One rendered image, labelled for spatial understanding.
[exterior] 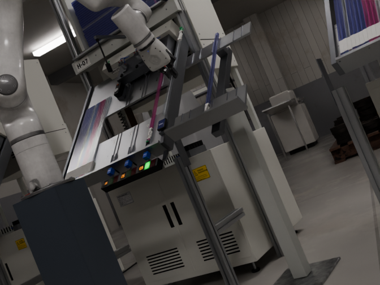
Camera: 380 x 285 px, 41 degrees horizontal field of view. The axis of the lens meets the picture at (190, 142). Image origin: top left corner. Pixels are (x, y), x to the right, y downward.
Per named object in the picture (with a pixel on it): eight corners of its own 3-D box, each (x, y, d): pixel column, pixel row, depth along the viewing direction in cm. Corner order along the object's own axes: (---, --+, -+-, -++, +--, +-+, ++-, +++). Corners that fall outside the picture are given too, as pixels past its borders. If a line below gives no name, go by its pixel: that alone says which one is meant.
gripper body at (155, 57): (132, 52, 192) (151, 74, 197) (152, 40, 186) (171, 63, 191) (138, 43, 197) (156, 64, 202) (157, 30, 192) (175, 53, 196)
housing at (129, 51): (187, 47, 254) (169, 29, 247) (120, 86, 281) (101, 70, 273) (189, 37, 260) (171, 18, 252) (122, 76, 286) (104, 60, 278)
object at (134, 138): (165, 146, 211) (160, 142, 210) (65, 191, 247) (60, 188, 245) (171, 112, 223) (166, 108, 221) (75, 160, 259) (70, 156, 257)
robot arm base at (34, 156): (55, 186, 160) (33, 132, 160) (9, 206, 166) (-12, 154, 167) (85, 176, 178) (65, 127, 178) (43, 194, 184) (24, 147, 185)
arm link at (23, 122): (9, 144, 165) (-18, 77, 166) (13, 151, 183) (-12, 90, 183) (45, 131, 169) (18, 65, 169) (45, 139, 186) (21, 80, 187)
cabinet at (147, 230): (262, 273, 232) (209, 149, 234) (151, 299, 270) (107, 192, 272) (307, 227, 286) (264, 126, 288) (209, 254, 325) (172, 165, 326)
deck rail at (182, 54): (173, 150, 211) (163, 142, 207) (169, 151, 212) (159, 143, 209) (190, 39, 255) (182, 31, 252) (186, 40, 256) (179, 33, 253)
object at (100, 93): (179, 86, 236) (172, 80, 233) (86, 135, 272) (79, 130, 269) (186, 40, 256) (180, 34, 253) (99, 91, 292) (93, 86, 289)
